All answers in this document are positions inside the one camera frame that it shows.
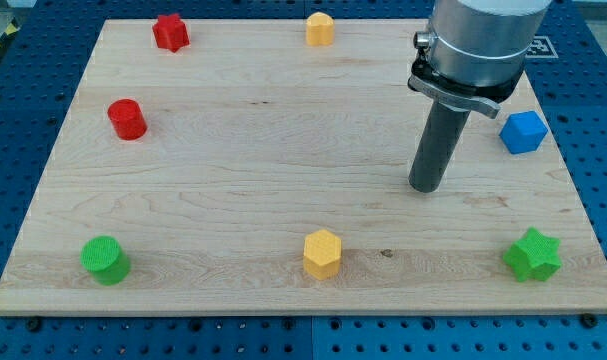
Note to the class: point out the yellow heart block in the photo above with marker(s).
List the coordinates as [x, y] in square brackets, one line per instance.
[319, 29]

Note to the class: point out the red cylinder block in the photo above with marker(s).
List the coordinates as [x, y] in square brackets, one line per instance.
[127, 119]

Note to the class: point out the wooden board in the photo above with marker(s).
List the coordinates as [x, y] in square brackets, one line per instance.
[255, 140]

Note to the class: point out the yellow hexagon block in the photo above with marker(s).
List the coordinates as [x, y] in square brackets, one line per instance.
[322, 254]

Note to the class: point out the black white fiducial marker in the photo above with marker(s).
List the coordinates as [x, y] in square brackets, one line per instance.
[541, 47]

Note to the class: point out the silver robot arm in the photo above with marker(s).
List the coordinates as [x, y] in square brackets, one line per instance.
[471, 54]

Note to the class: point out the green star block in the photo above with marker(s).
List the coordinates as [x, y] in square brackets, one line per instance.
[534, 256]

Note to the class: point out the red star block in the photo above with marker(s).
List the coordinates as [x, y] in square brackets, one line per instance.
[170, 32]

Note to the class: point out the blue cube block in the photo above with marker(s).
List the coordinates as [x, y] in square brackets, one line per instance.
[523, 132]

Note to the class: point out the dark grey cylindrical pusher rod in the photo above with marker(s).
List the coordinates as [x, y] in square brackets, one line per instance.
[438, 141]

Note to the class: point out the green cylinder block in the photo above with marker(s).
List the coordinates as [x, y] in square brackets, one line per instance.
[104, 259]

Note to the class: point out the black yellow hazard tape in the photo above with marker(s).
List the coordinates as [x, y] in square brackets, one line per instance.
[8, 36]

